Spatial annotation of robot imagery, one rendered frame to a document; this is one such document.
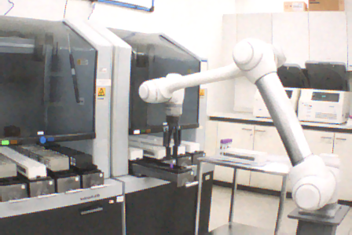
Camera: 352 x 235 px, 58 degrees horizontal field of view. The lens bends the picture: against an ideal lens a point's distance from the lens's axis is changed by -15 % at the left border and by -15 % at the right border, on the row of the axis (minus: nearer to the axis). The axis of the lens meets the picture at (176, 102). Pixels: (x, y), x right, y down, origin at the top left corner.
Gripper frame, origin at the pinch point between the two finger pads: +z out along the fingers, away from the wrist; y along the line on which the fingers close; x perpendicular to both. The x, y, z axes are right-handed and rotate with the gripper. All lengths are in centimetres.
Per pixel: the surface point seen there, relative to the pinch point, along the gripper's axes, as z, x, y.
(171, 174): 8.0, 9.5, 11.0
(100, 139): -7.3, -20.2, 32.6
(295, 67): -61, -22, -241
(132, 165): 8.7, -18.5, 11.0
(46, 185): 9, -11, 73
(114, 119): -16.8, -20.5, 22.8
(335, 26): -113, 29, -254
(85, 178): 9, -11, 50
